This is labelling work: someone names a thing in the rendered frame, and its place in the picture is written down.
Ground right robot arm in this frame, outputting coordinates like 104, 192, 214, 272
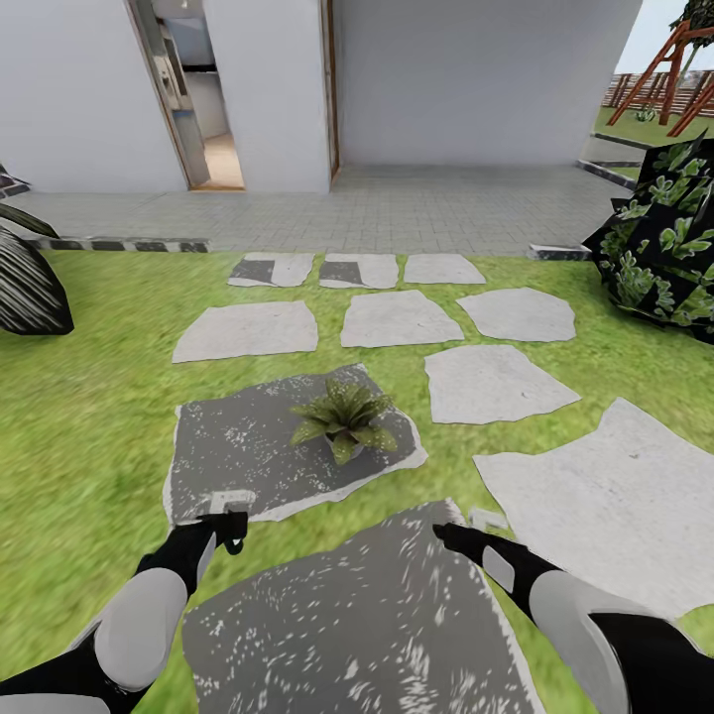
432, 507, 714, 714

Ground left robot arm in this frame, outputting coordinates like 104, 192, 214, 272
0, 490, 256, 714

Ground insectifuge atomizer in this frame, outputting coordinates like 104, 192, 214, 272
223, 538, 243, 555

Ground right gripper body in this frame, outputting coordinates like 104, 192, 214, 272
443, 523, 487, 565

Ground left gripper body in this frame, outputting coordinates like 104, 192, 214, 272
197, 511, 249, 543

